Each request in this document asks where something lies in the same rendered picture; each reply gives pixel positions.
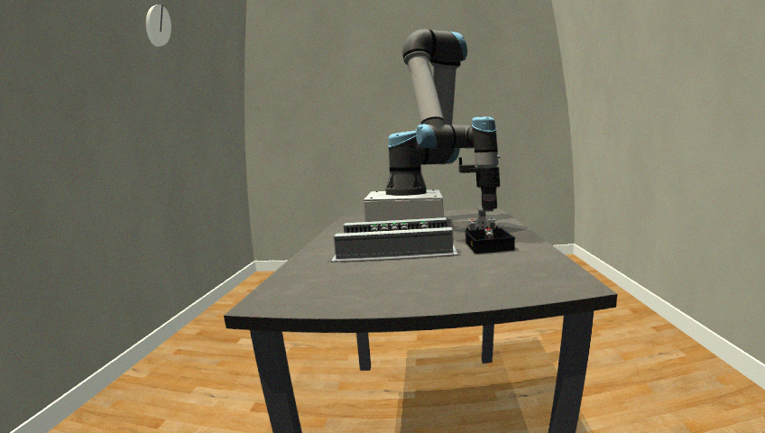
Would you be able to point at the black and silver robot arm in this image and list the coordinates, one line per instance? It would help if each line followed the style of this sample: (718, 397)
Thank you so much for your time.
(440, 141)

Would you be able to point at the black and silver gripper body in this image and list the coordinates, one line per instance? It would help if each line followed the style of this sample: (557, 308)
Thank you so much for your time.
(487, 176)

